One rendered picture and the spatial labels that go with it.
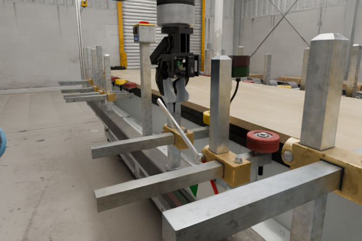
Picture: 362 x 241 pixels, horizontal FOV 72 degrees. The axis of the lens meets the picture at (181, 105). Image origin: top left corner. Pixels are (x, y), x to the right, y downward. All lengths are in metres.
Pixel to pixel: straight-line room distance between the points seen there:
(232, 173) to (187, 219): 0.33
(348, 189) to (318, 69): 0.17
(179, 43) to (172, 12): 0.07
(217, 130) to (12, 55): 7.78
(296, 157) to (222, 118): 0.22
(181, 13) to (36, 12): 7.74
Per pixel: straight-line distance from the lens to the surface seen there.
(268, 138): 0.65
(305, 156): 0.43
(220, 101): 0.58
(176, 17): 0.58
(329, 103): 0.41
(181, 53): 0.57
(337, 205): 0.72
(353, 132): 0.82
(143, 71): 1.03
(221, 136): 0.61
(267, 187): 0.32
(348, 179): 0.41
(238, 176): 0.58
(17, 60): 8.19
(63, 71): 8.23
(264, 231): 0.82
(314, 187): 0.36
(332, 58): 0.40
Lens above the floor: 1.11
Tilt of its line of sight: 12 degrees down
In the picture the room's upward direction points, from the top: straight up
